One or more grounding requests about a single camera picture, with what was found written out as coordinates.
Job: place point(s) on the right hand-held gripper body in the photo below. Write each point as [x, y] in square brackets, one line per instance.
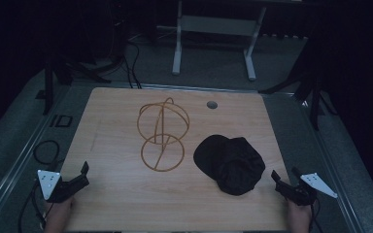
[307, 191]

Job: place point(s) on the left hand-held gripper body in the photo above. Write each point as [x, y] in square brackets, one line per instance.
[49, 183]

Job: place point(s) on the black cap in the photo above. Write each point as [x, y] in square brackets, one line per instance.
[230, 165]

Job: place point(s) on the person's right hand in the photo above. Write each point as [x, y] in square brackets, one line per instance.
[299, 217]

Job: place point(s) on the person's left hand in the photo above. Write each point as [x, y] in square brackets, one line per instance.
[59, 215]

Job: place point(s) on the black tripod stand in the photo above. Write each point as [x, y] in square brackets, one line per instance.
[314, 97]
[50, 84]

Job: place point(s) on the grey table grommet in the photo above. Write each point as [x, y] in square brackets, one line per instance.
[212, 105]

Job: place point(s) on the white desk frame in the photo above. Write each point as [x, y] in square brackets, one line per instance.
[218, 26]

